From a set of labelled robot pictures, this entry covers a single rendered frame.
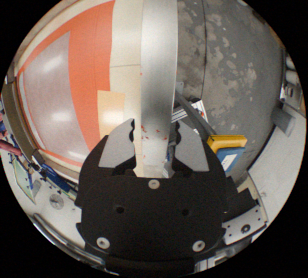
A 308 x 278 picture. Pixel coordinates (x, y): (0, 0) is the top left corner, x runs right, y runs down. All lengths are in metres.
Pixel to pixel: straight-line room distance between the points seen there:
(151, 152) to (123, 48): 0.16
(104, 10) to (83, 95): 0.16
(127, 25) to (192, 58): 1.06
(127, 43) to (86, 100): 0.12
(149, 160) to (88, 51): 0.21
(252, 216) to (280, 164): 2.91
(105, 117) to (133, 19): 0.17
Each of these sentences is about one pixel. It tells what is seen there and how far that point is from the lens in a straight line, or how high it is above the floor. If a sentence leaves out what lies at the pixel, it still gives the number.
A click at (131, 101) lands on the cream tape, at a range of 0.15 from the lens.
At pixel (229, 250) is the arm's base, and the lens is 0.59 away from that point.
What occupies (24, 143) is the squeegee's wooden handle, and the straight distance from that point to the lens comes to 0.60.
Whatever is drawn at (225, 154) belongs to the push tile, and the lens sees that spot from 0.25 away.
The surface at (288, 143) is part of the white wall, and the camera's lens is 3.17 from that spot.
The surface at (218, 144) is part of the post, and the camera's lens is 0.24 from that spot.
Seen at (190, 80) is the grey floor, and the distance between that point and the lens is 1.16.
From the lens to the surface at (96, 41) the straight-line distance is 0.18.
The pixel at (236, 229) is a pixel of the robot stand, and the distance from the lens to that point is 0.41.
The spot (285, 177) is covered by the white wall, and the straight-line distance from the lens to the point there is 3.30.
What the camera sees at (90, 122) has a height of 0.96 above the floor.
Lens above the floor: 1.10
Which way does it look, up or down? 60 degrees down
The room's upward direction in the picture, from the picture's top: 175 degrees counter-clockwise
